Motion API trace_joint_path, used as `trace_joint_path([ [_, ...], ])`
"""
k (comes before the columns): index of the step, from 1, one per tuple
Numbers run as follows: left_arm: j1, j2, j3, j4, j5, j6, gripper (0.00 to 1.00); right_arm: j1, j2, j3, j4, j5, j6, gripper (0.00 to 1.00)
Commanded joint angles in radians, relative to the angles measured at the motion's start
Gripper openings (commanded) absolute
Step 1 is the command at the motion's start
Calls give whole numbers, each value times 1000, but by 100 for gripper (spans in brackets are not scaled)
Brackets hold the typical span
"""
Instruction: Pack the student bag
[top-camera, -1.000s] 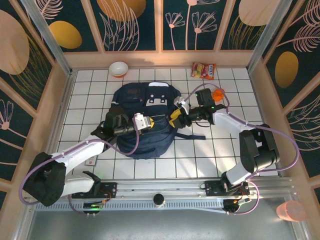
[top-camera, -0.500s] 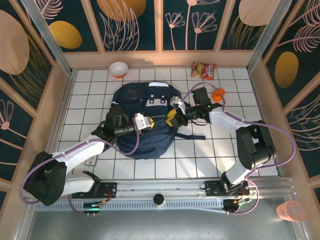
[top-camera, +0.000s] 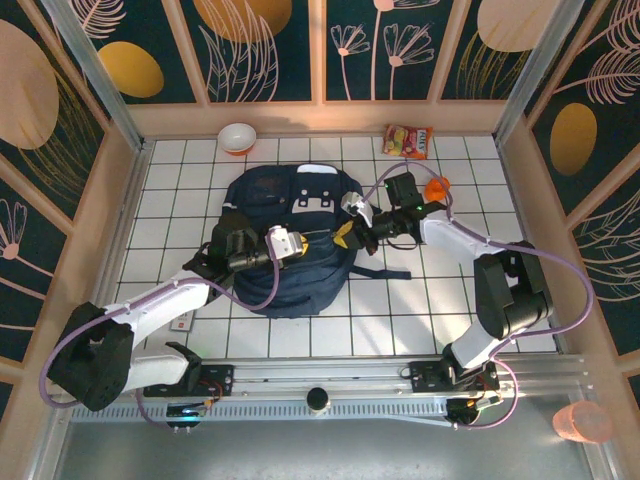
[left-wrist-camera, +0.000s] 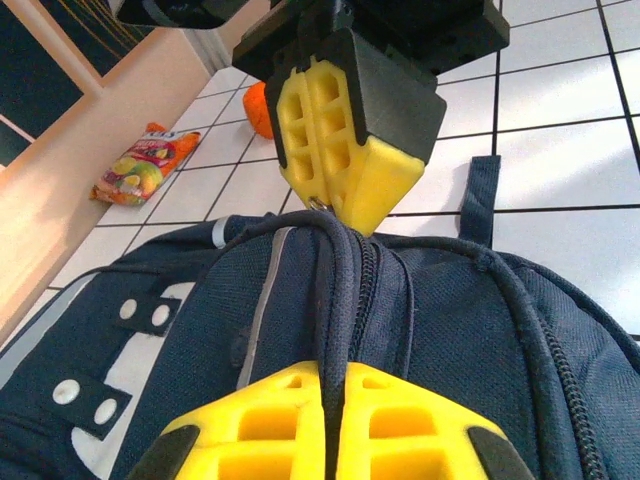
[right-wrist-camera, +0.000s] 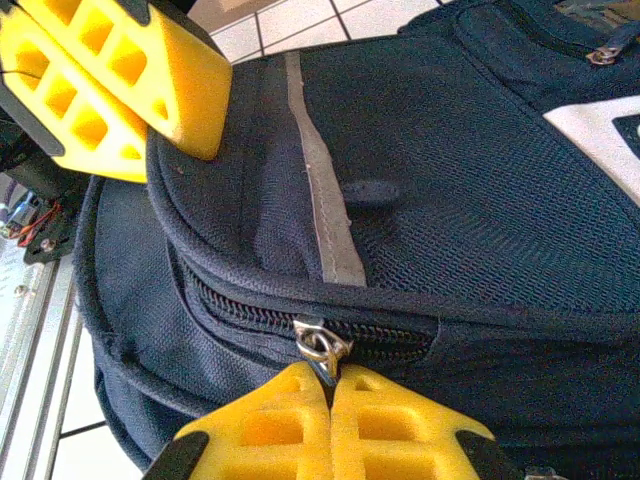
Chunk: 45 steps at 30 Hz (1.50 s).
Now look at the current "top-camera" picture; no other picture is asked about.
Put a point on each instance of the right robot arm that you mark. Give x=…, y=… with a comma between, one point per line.
x=515, y=300

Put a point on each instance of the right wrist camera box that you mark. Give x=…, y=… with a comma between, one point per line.
x=356, y=206

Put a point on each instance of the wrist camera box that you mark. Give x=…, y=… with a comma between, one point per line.
x=281, y=243
x=356, y=206

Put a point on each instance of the white bowl with orange rim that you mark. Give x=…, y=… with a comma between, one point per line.
x=237, y=138

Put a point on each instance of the navy blue student backpack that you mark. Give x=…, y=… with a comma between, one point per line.
x=300, y=290

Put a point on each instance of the small white card with red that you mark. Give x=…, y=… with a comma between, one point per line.
x=182, y=326

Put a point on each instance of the small orange round object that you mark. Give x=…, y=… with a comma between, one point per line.
x=434, y=192

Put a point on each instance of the aluminium frame post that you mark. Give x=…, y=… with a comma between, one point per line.
x=100, y=85
x=535, y=70

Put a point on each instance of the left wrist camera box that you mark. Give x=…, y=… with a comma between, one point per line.
x=281, y=243

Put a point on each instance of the black round knob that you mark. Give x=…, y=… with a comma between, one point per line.
x=318, y=399

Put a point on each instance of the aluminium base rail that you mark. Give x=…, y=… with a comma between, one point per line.
x=325, y=372

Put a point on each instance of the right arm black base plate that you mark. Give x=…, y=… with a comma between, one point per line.
x=425, y=375

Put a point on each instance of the pink translucent cup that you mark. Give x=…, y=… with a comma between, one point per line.
x=582, y=422

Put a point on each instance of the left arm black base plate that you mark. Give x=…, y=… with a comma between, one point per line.
x=220, y=380

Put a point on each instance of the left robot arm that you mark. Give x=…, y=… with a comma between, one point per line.
x=165, y=297

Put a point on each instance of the red fruit candy bag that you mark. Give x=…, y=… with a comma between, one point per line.
x=406, y=142

